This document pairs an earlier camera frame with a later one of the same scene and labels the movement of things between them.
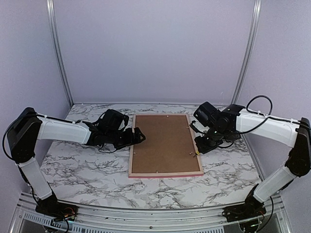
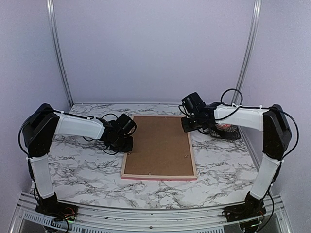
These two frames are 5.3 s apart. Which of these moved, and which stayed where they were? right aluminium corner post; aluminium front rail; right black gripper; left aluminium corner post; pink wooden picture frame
Moved: right black gripper; pink wooden picture frame
Stayed: aluminium front rail; right aluminium corner post; left aluminium corner post
